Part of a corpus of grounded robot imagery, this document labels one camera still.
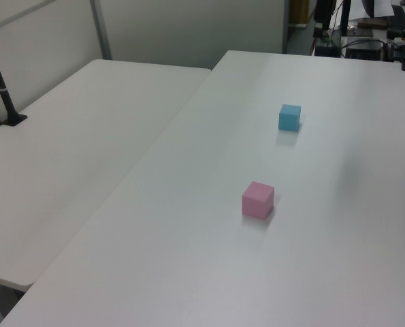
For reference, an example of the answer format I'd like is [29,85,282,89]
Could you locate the thin black upright pole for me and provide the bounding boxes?
[339,0,352,39]

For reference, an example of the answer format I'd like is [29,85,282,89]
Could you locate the black equipment box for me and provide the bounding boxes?
[344,39,384,61]

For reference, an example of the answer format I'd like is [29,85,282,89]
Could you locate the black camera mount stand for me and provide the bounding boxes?
[312,0,338,45]

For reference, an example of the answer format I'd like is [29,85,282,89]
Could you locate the white paper sheet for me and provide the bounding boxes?
[350,0,395,20]

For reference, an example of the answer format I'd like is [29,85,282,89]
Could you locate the grey partition frame post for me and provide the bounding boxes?
[88,0,113,61]

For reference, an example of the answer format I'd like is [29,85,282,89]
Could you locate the blue foam cube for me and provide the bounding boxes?
[278,104,302,132]

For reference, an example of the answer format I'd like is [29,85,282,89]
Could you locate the brown flat block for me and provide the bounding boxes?
[357,20,387,30]

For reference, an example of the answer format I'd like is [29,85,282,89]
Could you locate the pink foam cube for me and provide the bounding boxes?
[241,181,275,219]

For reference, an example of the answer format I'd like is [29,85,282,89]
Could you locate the brown wooden panel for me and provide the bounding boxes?
[288,0,311,27]

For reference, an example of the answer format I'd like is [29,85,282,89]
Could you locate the white side table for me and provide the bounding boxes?
[0,59,212,292]

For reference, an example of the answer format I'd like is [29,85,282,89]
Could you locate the black stand base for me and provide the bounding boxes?
[313,44,341,58]

